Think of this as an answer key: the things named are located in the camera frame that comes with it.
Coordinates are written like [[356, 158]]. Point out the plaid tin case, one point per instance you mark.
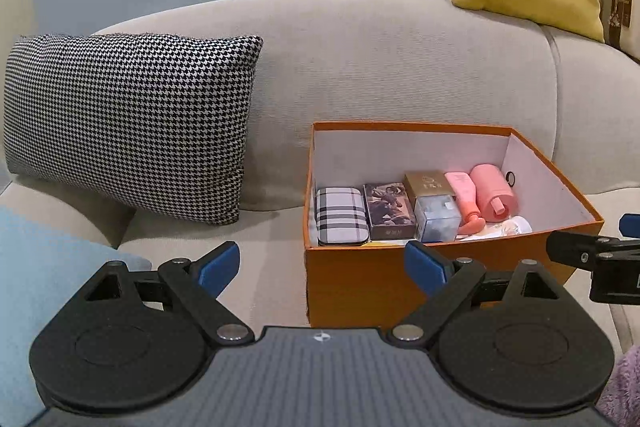
[[342, 217]]

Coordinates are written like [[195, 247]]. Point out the pink cylindrical container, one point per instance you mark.
[[495, 189]]

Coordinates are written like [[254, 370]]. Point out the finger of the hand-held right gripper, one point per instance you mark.
[[631, 226], [572, 252]]

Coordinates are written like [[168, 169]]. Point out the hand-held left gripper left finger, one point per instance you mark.
[[220, 266]]

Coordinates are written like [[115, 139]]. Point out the houndstooth pillow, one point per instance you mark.
[[130, 122]]

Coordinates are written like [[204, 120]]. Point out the blue box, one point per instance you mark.
[[437, 219]]

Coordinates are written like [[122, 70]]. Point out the beige sofa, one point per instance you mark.
[[390, 57]]

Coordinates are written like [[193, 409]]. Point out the golden brown box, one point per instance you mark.
[[430, 184]]

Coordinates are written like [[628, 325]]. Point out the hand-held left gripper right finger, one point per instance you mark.
[[425, 267]]

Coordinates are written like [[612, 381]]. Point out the dark picture print box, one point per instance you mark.
[[390, 209]]

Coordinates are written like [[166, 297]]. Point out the light blue pillow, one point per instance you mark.
[[45, 277]]

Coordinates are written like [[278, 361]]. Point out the cream mini suitcase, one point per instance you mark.
[[622, 14]]

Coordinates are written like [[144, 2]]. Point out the orange cardboard box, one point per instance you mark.
[[360, 287]]

